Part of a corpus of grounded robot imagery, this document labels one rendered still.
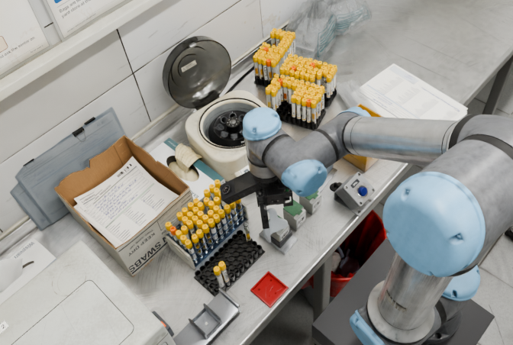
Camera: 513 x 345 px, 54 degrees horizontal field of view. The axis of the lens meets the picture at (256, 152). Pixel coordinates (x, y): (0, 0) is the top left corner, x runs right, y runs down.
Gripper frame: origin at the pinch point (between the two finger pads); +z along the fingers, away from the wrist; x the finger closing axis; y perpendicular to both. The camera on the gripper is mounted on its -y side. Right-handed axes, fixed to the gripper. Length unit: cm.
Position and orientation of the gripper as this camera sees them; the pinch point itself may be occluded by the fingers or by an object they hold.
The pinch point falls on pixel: (263, 217)
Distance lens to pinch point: 125.9
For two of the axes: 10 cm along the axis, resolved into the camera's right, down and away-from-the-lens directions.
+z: 0.8, 6.3, 7.7
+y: 9.9, -1.4, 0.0
